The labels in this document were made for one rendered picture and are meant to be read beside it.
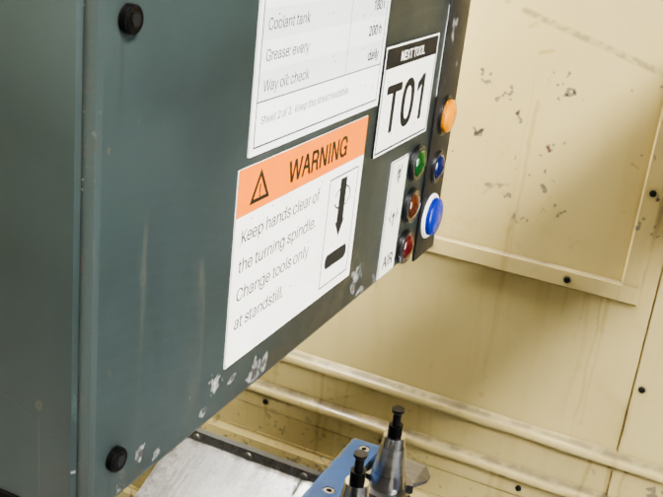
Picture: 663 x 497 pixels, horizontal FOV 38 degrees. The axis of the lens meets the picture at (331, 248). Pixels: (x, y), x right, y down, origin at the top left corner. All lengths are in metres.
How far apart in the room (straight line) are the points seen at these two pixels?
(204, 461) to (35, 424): 1.48
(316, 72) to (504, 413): 1.17
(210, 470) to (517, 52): 0.95
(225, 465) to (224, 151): 1.46
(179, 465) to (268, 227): 1.42
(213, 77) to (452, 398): 1.27
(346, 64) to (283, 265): 0.12
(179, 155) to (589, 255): 1.13
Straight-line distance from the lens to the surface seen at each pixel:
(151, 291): 0.42
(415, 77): 0.66
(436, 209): 0.75
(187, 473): 1.88
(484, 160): 1.49
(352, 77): 0.56
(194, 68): 0.41
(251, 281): 0.49
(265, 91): 0.46
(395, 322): 1.62
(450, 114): 0.73
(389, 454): 1.15
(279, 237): 0.51
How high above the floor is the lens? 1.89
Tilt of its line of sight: 21 degrees down
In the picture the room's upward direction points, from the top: 7 degrees clockwise
